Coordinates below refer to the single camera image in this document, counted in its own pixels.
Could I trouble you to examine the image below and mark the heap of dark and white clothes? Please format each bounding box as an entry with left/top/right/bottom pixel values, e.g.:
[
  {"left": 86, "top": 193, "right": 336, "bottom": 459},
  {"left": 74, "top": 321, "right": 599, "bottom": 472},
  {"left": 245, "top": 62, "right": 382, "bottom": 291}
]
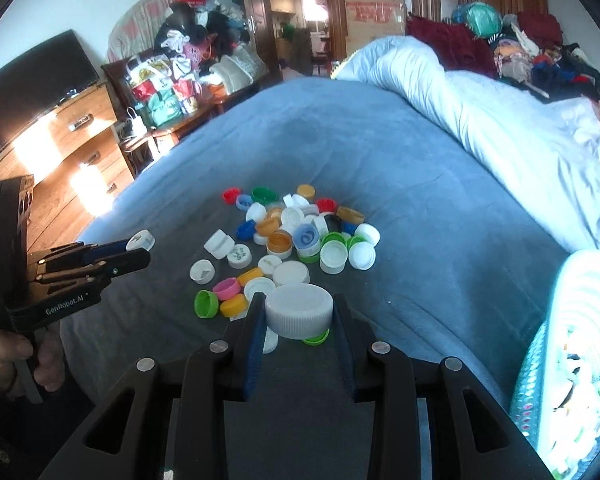
[{"left": 155, "top": 2, "right": 246, "bottom": 61}]

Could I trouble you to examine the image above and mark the pile of colourful clothes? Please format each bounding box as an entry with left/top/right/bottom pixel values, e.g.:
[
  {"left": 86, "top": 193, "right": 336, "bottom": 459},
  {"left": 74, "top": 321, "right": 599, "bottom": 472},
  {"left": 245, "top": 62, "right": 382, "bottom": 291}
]
[{"left": 490, "top": 10, "right": 600, "bottom": 106}]

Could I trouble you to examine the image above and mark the large white ribbed cap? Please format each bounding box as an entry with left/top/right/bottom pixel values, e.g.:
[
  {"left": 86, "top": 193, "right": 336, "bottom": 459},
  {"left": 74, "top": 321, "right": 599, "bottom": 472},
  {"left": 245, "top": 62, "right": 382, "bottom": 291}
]
[{"left": 265, "top": 283, "right": 335, "bottom": 339}]

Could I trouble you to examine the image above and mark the person's left hand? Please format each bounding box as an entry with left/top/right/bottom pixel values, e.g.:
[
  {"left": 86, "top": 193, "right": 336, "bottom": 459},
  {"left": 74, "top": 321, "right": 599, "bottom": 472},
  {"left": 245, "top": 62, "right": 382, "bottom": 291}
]
[{"left": 0, "top": 327, "right": 65, "bottom": 398}]

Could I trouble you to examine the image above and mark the light blue plastic basket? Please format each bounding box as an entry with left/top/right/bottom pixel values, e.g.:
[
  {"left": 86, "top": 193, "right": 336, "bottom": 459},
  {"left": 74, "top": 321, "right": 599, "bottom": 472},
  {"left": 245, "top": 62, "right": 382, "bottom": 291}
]
[{"left": 509, "top": 249, "right": 600, "bottom": 480}]

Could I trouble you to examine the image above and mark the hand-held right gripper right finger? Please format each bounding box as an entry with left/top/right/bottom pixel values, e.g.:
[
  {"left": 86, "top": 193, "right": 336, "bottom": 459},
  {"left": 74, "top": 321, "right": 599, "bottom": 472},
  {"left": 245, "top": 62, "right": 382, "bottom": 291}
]
[{"left": 331, "top": 295, "right": 556, "bottom": 480}]

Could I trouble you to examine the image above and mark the pile of mixed bottle caps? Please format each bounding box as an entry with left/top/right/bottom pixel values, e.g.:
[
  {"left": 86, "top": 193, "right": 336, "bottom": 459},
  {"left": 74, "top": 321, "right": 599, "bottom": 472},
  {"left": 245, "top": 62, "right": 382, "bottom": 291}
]
[{"left": 190, "top": 185, "right": 382, "bottom": 348}]

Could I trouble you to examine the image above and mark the teal plastic bag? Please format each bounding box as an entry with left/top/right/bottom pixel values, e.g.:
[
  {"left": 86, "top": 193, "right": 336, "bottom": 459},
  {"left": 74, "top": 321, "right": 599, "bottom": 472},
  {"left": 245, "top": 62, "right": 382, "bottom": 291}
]
[{"left": 452, "top": 2, "right": 503, "bottom": 38}]

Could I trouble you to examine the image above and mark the white duvet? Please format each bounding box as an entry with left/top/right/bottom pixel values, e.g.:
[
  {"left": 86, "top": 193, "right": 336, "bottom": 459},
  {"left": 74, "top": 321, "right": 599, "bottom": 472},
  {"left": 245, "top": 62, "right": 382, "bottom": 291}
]
[{"left": 332, "top": 35, "right": 600, "bottom": 256}]

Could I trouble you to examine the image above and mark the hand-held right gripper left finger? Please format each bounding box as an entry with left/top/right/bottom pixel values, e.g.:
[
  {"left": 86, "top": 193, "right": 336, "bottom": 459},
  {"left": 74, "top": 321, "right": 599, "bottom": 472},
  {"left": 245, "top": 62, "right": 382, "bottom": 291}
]
[{"left": 39, "top": 291, "right": 268, "bottom": 480}]

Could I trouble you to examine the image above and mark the black flat television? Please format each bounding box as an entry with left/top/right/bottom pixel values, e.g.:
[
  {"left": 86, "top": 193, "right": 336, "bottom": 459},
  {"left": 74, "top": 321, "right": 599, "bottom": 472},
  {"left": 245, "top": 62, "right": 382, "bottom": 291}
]
[{"left": 0, "top": 30, "right": 101, "bottom": 168}]

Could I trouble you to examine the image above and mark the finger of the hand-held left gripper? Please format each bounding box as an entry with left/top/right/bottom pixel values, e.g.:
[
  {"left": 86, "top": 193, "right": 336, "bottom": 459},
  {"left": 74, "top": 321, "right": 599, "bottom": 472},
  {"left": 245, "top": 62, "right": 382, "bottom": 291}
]
[
  {"left": 27, "top": 240, "right": 131, "bottom": 273},
  {"left": 36, "top": 249, "right": 152, "bottom": 293}
]

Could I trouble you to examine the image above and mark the cloth-covered armchair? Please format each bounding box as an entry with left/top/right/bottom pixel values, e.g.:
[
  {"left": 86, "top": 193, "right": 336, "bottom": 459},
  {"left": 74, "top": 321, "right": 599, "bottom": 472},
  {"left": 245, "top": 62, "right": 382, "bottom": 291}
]
[{"left": 107, "top": 0, "right": 181, "bottom": 63}]

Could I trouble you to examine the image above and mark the dark red fuzzy blanket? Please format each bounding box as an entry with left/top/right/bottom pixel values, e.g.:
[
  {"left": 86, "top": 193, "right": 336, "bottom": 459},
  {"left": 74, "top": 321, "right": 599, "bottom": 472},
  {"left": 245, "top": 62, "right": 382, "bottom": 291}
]
[{"left": 407, "top": 14, "right": 496, "bottom": 78}]

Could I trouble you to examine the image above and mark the cardboard box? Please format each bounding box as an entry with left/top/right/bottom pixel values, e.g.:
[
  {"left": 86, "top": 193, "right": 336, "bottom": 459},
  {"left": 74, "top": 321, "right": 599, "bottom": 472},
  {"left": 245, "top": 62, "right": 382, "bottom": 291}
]
[{"left": 341, "top": 0, "right": 408, "bottom": 56}]

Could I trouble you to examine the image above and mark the heap of sorted bottle caps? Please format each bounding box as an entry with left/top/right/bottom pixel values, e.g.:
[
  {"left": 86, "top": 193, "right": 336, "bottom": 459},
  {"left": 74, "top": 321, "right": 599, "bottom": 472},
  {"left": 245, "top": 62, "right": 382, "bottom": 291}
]
[{"left": 540, "top": 325, "right": 600, "bottom": 476}]

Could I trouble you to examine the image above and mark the low wooden cabinet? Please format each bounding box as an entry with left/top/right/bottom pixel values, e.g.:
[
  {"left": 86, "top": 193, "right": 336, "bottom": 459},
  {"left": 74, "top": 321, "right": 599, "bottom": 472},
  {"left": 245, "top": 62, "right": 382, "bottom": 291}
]
[{"left": 102, "top": 60, "right": 281, "bottom": 161}]

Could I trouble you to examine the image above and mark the wooden dresser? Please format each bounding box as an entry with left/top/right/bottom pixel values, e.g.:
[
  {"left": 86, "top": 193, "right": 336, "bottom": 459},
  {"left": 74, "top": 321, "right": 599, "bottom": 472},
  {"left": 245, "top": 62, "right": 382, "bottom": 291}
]
[{"left": 0, "top": 82, "right": 136, "bottom": 261}]

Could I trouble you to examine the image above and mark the person's left forearm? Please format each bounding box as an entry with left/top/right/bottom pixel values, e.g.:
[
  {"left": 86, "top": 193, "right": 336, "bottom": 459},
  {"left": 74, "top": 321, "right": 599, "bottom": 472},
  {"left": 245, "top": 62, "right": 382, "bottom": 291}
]
[{"left": 0, "top": 385, "right": 93, "bottom": 480}]

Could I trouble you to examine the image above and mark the small white printed cap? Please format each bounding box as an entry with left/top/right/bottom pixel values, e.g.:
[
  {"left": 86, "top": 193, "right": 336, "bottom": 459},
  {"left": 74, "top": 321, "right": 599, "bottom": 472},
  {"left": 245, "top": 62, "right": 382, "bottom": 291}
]
[{"left": 126, "top": 230, "right": 156, "bottom": 252}]

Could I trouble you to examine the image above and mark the white printed pillow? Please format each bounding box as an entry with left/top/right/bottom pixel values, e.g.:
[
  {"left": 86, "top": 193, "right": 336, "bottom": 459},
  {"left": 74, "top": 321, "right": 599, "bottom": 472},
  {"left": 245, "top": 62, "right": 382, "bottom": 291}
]
[{"left": 210, "top": 45, "right": 268, "bottom": 93}]

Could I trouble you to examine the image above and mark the wooden door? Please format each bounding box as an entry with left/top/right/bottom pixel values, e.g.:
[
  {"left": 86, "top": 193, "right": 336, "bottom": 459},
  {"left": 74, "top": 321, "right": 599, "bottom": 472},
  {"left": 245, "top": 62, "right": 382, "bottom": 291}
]
[{"left": 240, "top": 0, "right": 283, "bottom": 86}]

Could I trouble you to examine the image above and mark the dark draped chair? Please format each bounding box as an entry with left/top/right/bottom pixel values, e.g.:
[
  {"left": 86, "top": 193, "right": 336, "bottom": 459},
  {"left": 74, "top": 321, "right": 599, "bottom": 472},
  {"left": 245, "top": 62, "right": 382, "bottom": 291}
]
[{"left": 282, "top": 22, "right": 315, "bottom": 77}]

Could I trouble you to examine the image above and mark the small white paper bag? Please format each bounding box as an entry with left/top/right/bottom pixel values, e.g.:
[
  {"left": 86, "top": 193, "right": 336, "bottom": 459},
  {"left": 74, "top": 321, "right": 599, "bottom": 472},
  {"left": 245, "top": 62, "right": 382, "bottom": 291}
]
[{"left": 125, "top": 107, "right": 147, "bottom": 136}]

